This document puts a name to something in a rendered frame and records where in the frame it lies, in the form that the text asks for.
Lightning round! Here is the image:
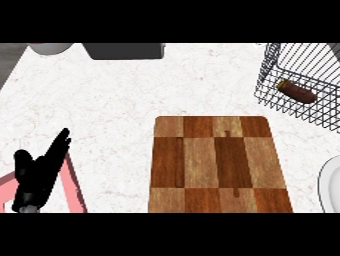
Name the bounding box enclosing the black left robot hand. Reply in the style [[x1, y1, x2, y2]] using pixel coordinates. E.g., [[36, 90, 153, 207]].
[[11, 127, 73, 213]]

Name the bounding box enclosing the wooden checkered cutting board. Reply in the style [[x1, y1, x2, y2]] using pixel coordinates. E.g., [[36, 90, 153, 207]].
[[147, 115, 294, 214]]

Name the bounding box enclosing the grey round bowl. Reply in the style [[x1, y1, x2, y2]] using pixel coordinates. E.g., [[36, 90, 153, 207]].
[[27, 42, 74, 56]]

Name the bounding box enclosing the dark grey box appliance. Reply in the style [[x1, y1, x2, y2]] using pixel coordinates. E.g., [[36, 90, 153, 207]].
[[82, 42, 167, 61]]

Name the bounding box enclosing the white plate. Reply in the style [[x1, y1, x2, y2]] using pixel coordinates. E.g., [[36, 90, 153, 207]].
[[317, 153, 340, 214]]

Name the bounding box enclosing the pink triangular frame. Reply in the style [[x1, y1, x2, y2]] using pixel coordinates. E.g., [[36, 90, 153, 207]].
[[0, 152, 89, 214]]

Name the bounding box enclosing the black wire basket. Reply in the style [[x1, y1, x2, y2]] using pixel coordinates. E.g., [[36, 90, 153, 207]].
[[253, 42, 340, 134]]

